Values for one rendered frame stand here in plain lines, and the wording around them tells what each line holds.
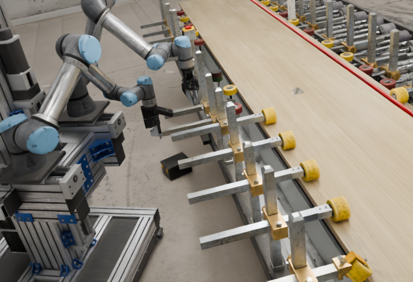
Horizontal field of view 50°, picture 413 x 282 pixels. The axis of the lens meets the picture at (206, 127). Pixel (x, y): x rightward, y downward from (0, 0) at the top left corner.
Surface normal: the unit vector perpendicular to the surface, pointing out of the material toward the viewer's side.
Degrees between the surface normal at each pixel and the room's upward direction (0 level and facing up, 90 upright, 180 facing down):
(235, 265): 0
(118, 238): 0
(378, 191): 0
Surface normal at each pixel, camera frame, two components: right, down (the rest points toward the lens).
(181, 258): -0.15, -0.86
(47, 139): 0.76, 0.29
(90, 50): 0.86, 0.05
